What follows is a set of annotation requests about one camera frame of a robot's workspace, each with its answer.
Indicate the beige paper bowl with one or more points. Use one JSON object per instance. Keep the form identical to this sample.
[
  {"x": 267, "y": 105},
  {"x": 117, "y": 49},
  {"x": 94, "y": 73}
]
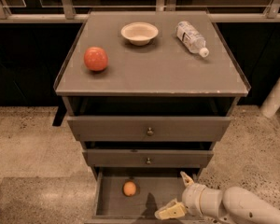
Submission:
[{"x": 139, "y": 33}]

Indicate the red apple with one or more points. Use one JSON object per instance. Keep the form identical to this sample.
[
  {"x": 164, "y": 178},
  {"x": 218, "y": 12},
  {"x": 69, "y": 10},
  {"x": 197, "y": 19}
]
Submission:
[{"x": 95, "y": 59}]

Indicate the white cylindrical post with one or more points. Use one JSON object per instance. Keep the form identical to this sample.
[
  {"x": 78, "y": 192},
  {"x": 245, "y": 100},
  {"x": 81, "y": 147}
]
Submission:
[{"x": 272, "y": 102}]

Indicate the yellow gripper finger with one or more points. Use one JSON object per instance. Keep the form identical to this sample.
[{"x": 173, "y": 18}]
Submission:
[
  {"x": 187, "y": 180},
  {"x": 174, "y": 209}
]

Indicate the small orange fruit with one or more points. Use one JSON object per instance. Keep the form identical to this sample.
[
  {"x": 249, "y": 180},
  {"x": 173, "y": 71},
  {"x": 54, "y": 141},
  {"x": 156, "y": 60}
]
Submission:
[{"x": 129, "y": 188}]

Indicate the metal railing with glass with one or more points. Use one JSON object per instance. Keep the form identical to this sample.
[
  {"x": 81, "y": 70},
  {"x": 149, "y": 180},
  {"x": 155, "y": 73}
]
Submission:
[{"x": 79, "y": 10}]

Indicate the brass top drawer knob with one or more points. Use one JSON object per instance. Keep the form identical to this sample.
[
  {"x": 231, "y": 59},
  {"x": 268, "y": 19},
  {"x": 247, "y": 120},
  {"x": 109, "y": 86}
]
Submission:
[{"x": 150, "y": 131}]

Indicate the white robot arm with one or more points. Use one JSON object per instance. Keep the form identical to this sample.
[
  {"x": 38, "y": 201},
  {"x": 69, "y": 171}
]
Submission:
[{"x": 233, "y": 206}]

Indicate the clear plastic water bottle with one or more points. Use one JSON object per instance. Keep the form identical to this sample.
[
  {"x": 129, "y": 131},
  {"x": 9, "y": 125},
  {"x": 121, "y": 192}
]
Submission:
[{"x": 191, "y": 38}]

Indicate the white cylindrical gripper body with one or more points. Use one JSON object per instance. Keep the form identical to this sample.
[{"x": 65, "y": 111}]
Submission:
[{"x": 191, "y": 197}]

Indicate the grey top drawer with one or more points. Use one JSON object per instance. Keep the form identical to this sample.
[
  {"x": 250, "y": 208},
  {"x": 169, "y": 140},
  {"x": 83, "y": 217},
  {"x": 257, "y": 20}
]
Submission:
[{"x": 127, "y": 128}]

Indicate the grey middle drawer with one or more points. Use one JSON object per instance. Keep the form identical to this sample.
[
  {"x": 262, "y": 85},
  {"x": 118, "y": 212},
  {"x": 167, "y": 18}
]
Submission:
[{"x": 137, "y": 158}]

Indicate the grey wooden drawer cabinet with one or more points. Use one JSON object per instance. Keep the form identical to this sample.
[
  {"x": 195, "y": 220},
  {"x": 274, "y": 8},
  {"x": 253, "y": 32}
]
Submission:
[{"x": 160, "y": 79}]

